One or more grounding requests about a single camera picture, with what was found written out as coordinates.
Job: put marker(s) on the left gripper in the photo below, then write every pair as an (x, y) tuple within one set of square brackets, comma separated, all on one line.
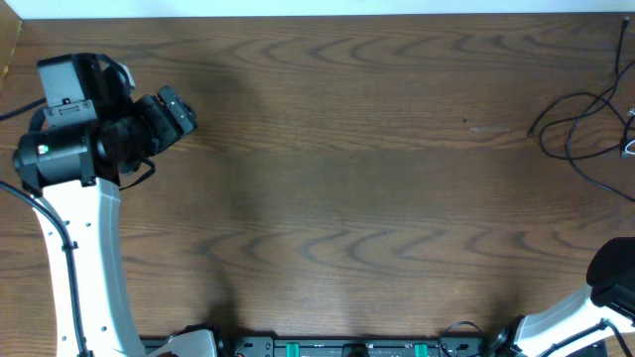
[(168, 128)]

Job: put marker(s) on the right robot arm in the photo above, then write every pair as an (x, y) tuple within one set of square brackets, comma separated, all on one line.
[(603, 307)]

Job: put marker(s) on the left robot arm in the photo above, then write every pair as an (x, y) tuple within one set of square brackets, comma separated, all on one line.
[(85, 135)]

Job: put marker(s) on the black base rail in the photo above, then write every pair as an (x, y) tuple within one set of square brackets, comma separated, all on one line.
[(268, 344)]

